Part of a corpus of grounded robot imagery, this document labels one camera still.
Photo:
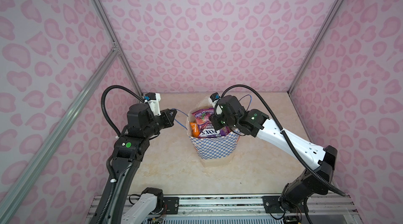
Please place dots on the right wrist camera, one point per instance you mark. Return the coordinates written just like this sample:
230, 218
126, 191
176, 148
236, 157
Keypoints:
213, 99

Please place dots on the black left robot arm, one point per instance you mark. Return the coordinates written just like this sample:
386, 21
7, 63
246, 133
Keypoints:
127, 155

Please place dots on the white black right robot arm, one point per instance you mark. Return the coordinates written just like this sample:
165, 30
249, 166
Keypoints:
318, 162

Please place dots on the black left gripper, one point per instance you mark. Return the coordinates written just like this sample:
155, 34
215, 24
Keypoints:
168, 119

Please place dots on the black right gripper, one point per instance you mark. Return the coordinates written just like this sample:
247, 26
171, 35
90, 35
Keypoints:
214, 118

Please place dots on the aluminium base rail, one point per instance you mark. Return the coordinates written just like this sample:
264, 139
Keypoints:
232, 209

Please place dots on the small orange snack packet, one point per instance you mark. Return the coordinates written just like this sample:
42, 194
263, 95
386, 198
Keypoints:
194, 129

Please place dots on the purple Fox's candy bag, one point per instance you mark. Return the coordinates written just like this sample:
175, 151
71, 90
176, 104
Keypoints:
206, 129

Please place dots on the aluminium corner frame post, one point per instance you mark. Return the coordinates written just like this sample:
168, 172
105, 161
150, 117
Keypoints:
105, 21

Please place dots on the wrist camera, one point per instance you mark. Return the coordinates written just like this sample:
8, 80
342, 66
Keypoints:
213, 99
153, 100

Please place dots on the blue checkered paper bag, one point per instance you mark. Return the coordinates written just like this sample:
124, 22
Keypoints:
212, 152

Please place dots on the right aluminium corner post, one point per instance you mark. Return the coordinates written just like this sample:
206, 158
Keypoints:
328, 21

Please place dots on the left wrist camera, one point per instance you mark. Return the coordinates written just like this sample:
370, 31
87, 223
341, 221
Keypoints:
153, 100

